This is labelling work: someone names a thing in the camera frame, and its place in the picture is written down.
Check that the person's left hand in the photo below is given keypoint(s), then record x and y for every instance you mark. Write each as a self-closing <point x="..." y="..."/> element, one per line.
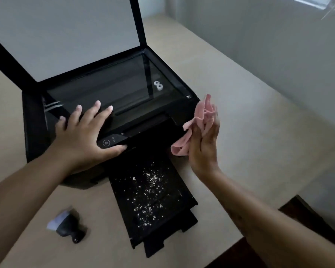
<point x="78" y="142"/>

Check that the person's right hand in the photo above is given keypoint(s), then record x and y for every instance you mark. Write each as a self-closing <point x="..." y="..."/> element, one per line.
<point x="205" y="156"/>

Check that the person's left little finger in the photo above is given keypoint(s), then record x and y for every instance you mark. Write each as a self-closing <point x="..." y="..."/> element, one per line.
<point x="61" y="124"/>

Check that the person's right thumb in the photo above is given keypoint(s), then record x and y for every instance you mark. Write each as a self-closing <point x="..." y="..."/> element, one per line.
<point x="196" y="140"/>

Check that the person's left middle finger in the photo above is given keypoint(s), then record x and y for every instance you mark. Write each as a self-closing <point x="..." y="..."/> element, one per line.
<point x="92" y="113"/>

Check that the person's left thumb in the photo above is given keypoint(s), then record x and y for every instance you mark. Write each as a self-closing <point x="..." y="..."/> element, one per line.
<point x="113" y="150"/>

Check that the pink cleaning cloth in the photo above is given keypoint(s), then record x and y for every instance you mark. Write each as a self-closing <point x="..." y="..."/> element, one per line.
<point x="203" y="114"/>

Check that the black scanner printer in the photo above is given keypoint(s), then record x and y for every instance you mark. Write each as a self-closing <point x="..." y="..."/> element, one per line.
<point x="153" y="131"/>

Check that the person's right forearm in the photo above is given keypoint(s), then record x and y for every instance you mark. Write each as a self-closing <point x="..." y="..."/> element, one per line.
<point x="262" y="220"/>

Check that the person's left forearm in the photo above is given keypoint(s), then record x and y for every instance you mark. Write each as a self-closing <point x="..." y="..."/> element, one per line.
<point x="19" y="203"/>

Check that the scattered white paper crumbs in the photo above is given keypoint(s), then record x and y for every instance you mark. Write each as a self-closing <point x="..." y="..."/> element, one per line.
<point x="149" y="181"/>

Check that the black brush with white bristles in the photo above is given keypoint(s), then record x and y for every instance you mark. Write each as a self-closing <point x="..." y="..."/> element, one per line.
<point x="68" y="224"/>

